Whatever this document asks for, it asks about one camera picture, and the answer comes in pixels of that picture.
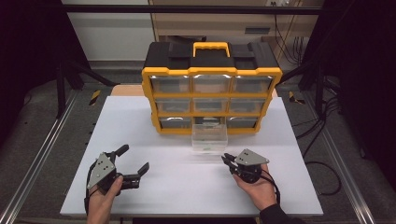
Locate hanging black cables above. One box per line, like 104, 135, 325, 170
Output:
273, 13, 308, 65

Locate person's right hand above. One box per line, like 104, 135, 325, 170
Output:
233, 163, 278, 212

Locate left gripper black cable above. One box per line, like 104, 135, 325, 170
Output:
83, 167, 94, 216

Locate black metal stand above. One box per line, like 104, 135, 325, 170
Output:
279, 60, 341, 117
55, 59, 120, 119

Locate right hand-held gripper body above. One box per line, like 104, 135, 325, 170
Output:
231, 148, 271, 184

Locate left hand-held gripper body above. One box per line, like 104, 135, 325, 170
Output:
86, 151, 124, 196

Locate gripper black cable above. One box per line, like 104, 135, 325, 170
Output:
83, 167, 94, 216
261, 169, 281, 206

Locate single clear plastic drawer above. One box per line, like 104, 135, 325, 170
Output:
191, 123, 229, 152

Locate yellow black hazard tape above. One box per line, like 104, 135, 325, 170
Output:
89, 90, 102, 106
288, 91, 306, 105

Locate person's left hand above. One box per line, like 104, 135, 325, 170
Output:
87, 175, 124, 224

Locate aluminium floor rail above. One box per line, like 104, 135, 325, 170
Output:
303, 92, 378, 224
0, 90, 79, 224

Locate black floor cable bundle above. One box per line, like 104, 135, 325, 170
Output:
295, 96, 343, 197

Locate black overhead frame bar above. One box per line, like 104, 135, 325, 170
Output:
62, 4, 323, 16

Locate brown wooden board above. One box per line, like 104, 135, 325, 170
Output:
111, 84, 146, 97

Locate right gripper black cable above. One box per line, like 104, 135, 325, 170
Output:
261, 169, 281, 206

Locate yellow black organizer cabinet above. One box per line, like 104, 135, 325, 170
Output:
141, 41, 284, 135

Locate light wooden cabinet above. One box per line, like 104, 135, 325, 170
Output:
148, 0, 325, 44

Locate black curtain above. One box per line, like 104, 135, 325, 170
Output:
300, 0, 396, 183
0, 0, 92, 152

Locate set of clear drawers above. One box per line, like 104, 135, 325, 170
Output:
148, 74, 274, 130

